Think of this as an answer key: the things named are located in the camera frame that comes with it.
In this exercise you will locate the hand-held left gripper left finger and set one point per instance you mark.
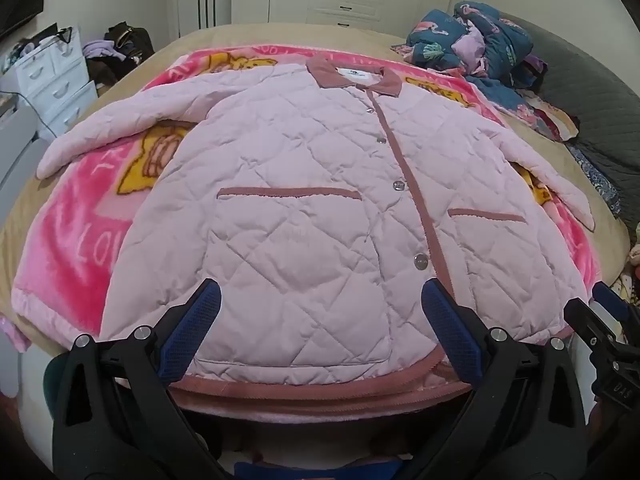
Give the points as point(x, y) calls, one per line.
point(192, 327)

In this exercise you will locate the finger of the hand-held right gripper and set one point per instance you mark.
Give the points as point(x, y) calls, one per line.
point(587, 327)
point(610, 296)

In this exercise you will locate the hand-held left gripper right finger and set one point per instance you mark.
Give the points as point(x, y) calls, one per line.
point(452, 330)

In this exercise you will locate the pink quilted jacket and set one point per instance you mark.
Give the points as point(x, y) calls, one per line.
point(320, 210)

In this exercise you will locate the dark bag with clothes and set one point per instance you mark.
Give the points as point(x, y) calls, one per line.
point(117, 55)

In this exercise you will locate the blue patterned cloth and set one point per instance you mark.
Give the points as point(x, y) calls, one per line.
point(597, 180)

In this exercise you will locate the pink printed blanket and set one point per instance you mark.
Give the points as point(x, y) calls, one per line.
point(80, 240)

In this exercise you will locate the grey quilted headboard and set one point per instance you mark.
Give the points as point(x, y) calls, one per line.
point(595, 90)

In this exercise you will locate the grey chair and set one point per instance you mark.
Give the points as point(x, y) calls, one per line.
point(17, 150)

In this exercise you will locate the white plastic drawer unit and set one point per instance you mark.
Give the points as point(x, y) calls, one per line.
point(55, 85)

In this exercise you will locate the bed with beige sheet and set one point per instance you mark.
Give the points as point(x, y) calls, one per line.
point(145, 52)

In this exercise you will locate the dark blue floral quilt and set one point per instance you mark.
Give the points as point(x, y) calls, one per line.
point(480, 40)

